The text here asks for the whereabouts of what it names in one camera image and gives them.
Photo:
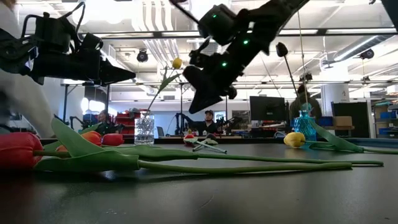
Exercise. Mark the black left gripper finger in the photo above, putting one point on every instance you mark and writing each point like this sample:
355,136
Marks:
113,70
112,79

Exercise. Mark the black overhead light bar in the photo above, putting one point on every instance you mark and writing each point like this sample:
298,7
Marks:
157,34

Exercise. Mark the orange red artificial tulip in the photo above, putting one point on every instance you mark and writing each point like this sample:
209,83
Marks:
92,138
18,151

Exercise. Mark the black ceiling camera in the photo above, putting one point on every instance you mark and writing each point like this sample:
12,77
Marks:
367,53
142,56

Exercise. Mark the black cabinet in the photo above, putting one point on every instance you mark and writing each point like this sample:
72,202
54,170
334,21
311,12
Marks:
357,112

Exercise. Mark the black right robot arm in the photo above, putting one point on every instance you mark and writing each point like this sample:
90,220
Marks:
264,25

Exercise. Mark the red shelf cart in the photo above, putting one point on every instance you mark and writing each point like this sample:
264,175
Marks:
124,123

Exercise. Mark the blue storage bin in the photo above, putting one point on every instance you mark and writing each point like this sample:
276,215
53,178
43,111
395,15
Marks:
326,121

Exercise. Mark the blue glass vase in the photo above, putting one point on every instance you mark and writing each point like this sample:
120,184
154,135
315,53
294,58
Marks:
304,127

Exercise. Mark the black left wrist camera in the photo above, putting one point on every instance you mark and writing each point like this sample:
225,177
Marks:
51,32

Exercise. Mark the black background robot arm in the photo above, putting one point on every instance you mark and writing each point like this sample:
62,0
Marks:
178,123

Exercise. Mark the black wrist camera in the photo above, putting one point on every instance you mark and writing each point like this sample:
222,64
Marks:
199,59
51,32

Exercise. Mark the clear glass vase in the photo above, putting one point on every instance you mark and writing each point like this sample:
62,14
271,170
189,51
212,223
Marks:
144,130

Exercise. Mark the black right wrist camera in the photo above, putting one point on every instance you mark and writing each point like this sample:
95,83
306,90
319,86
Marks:
199,59

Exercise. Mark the brown cardboard box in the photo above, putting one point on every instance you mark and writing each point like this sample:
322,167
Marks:
342,121

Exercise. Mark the black metal frame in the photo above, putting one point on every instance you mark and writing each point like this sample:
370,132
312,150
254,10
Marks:
181,102

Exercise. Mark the shelf with blue bins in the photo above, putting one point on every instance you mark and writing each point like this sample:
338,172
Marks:
387,116

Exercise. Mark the black computer monitor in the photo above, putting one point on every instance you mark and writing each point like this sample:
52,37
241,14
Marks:
267,109

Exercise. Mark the yellow artificial tulip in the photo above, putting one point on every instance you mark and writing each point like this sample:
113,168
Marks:
177,63
294,139

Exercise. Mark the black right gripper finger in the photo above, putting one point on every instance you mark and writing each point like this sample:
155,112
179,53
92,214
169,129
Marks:
206,103
200,88

